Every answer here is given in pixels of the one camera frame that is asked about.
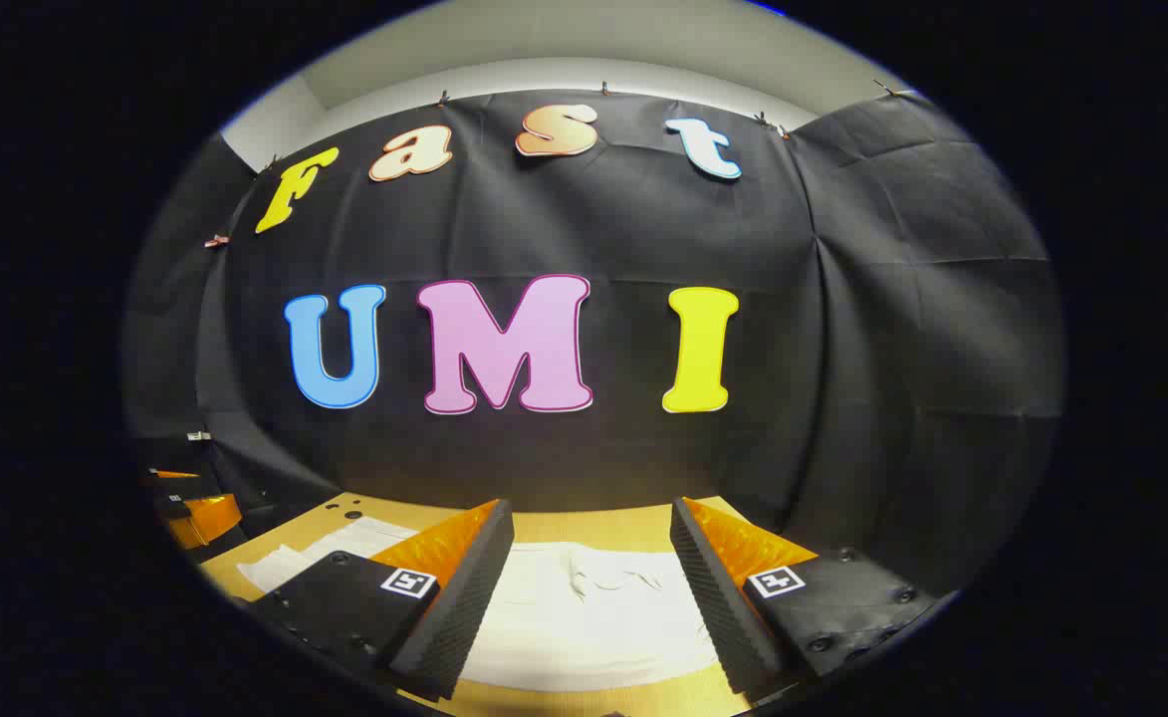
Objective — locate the black backdrop cloth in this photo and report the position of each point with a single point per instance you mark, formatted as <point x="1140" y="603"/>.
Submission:
<point x="593" y="229"/>

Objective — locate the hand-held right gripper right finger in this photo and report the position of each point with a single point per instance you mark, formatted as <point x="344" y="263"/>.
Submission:
<point x="718" y="607"/>

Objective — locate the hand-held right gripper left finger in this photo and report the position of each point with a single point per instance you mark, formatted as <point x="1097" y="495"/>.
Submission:
<point x="464" y="607"/>

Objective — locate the white jeans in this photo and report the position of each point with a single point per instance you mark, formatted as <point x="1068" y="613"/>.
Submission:
<point x="584" y="627"/>

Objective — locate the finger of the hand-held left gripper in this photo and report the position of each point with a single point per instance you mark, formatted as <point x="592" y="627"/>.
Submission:
<point x="180" y="483"/>
<point x="207" y="518"/>

